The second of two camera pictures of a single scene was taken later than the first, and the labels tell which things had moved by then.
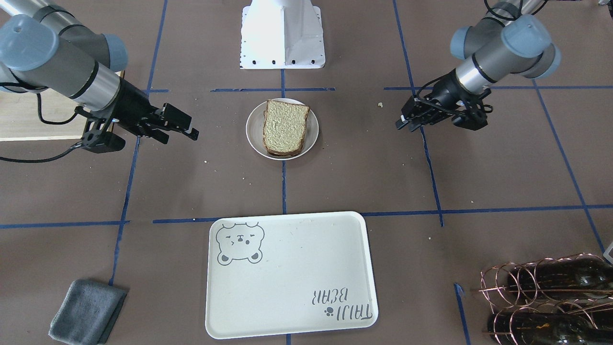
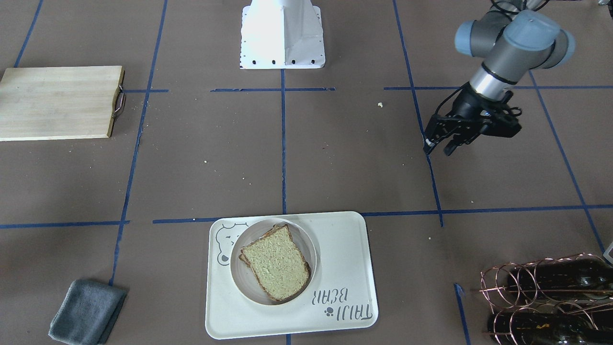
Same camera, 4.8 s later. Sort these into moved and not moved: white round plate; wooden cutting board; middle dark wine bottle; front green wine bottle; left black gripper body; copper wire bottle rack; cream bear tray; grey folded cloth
Moved: white round plate; left black gripper body
Not moved: middle dark wine bottle; cream bear tray; wooden cutting board; copper wire bottle rack; front green wine bottle; grey folded cloth
